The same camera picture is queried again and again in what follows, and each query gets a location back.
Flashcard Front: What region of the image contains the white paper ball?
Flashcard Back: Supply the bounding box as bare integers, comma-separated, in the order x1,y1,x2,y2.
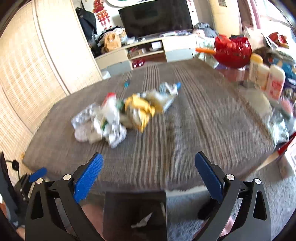
103,123,126,149

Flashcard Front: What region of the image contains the red cap plastic bottle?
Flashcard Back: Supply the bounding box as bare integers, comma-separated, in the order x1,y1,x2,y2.
101,92,120,124

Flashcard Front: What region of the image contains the yellow wrapper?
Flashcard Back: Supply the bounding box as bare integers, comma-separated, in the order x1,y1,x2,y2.
125,94,156,133

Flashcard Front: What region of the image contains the white printed paper packet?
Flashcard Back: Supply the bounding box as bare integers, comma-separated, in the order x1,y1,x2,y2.
140,89,178,113

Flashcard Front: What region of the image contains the white green printed bag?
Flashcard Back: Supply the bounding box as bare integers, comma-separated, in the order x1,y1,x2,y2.
93,109,113,140

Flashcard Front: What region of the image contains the black trash bin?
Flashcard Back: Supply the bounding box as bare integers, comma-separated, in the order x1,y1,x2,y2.
102,191,168,240

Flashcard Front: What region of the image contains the pink dotted cloth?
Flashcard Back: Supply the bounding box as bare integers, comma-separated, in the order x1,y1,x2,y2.
74,126,95,143

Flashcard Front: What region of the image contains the woven folding screen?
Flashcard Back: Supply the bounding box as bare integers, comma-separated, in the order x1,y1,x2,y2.
1,1,102,160

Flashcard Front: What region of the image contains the plaid grey tablecloth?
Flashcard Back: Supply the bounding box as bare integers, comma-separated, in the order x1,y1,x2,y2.
23,58,275,192

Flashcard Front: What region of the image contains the small blue cap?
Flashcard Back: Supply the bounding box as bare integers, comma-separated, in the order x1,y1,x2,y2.
124,79,130,88

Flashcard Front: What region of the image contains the pink white lotion bottle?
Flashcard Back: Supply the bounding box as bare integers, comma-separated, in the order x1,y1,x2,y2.
265,64,285,101

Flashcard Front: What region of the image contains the white cream lotion bottle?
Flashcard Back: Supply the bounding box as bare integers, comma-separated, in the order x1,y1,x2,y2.
254,64,269,91

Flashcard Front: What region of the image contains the white blue small wrapper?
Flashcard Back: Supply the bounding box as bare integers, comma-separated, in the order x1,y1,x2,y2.
159,82,181,95

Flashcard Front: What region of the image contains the yellow plush toy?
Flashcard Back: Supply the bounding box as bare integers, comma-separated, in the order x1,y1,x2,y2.
104,32,121,52

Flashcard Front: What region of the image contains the yellow cap lotion bottle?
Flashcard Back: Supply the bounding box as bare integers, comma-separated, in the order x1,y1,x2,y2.
248,53,263,83

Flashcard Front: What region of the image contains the red plastic basket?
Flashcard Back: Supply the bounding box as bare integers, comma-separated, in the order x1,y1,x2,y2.
214,35,252,69

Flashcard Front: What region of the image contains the white tv cabinet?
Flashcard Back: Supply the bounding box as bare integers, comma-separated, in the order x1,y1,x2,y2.
95,34,197,74

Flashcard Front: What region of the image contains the black television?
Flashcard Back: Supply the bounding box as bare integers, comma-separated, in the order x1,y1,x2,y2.
118,1,193,37

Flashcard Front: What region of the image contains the black cable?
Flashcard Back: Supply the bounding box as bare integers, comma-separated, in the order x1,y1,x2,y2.
4,159,20,172

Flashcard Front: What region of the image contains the orange handle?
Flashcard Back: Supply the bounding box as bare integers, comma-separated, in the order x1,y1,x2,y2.
196,48,216,55

